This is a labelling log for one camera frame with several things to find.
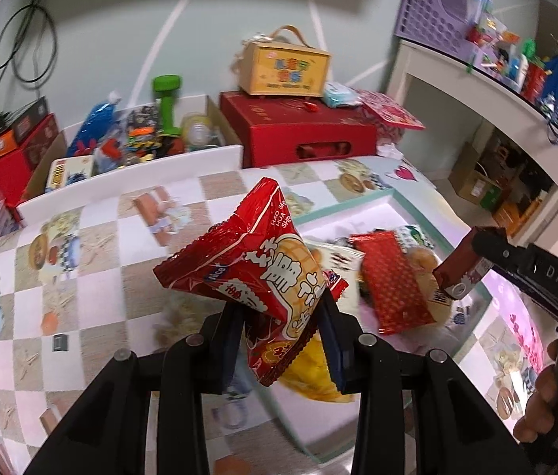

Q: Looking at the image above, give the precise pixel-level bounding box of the person's right hand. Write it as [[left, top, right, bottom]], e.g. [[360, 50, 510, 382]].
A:
[[512, 365, 558, 445]]

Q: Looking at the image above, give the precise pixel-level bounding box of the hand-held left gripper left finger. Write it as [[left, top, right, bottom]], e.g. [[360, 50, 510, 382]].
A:
[[24, 302, 245, 475]]

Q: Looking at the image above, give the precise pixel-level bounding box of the black flat box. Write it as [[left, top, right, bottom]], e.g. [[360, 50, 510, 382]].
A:
[[9, 98, 49, 142]]

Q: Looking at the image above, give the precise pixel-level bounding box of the red gold-patterned packet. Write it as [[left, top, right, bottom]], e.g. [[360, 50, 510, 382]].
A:
[[348, 230, 450, 334]]

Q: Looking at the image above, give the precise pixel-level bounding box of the blue wet wipes pack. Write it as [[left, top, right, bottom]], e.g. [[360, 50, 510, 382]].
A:
[[323, 83, 361, 108]]

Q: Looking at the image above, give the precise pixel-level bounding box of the round clear container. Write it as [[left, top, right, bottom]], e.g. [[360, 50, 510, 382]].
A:
[[180, 114, 215, 152]]

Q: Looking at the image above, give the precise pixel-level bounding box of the black cable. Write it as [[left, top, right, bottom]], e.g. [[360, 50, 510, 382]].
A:
[[0, 0, 57, 85]]

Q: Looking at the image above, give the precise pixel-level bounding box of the yellow gift box with handle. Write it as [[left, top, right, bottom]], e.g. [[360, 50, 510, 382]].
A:
[[233, 25, 333, 100]]

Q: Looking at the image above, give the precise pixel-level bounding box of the open cardboard box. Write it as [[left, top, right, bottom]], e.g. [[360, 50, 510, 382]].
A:
[[22, 94, 244, 203]]

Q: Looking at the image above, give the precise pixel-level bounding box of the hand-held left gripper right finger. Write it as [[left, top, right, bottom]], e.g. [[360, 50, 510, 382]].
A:
[[316, 289, 537, 475]]

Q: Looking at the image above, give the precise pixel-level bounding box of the white shelf unit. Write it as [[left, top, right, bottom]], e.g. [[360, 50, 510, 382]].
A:
[[385, 40, 558, 258]]

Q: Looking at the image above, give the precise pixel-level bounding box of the black patterned pouch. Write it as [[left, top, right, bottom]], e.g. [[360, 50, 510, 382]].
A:
[[125, 109, 161, 134]]

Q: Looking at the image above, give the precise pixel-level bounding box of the red cartoon snack packet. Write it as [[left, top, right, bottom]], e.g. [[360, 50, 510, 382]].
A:
[[153, 177, 349, 387]]

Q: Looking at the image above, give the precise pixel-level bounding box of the purple perforated basket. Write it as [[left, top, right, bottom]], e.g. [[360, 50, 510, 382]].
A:
[[394, 0, 488, 60]]

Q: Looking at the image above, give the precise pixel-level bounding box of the orange carton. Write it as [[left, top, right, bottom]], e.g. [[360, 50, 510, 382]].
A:
[[492, 198, 532, 231]]

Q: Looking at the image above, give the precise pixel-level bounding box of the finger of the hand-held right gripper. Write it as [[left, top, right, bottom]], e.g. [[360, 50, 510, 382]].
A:
[[472, 226, 532, 274], [489, 262, 558, 320]]

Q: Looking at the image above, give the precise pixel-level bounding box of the dark red biscuit packet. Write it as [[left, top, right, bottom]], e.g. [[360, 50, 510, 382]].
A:
[[432, 235, 495, 302]]

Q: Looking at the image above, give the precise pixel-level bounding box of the printed tin box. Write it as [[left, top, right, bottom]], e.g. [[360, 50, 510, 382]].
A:
[[44, 156, 94, 191]]

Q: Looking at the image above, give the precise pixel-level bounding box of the green dumbbell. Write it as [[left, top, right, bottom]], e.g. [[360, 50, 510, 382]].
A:
[[154, 75, 183, 137]]

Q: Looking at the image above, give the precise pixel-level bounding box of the green white biscuit packet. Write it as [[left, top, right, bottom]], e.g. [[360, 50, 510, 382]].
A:
[[398, 225, 435, 251]]

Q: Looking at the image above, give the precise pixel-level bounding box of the plain yellow packet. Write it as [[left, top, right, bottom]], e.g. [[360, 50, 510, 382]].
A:
[[279, 336, 359, 404]]

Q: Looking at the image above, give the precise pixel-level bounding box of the white foam board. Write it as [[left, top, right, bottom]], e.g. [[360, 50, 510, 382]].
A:
[[16, 144, 244, 228]]

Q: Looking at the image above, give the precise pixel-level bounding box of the dark brown box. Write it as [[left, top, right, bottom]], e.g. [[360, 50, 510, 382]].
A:
[[19, 114, 59, 169]]

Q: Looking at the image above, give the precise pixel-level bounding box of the pile of colourful toys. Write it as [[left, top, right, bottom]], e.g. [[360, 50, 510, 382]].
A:
[[464, 0, 558, 105]]

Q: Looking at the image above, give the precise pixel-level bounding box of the pink patterned box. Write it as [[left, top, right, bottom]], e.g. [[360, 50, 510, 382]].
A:
[[358, 90, 425, 152]]

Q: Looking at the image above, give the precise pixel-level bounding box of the blue water bottle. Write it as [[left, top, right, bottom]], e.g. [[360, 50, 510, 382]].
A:
[[66, 91, 122, 156]]

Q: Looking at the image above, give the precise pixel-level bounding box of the teal shallow cardboard tray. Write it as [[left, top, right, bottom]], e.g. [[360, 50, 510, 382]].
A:
[[291, 190, 495, 463]]

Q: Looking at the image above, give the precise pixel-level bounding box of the brown cardboard carton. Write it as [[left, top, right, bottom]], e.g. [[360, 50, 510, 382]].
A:
[[448, 142, 503, 205]]

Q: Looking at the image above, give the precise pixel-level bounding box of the yellow orange-lettered bread packet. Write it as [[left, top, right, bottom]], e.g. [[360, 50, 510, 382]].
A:
[[309, 240, 366, 283]]

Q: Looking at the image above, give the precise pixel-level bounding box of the red gift box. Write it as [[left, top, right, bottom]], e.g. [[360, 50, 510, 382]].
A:
[[220, 91, 378, 169]]

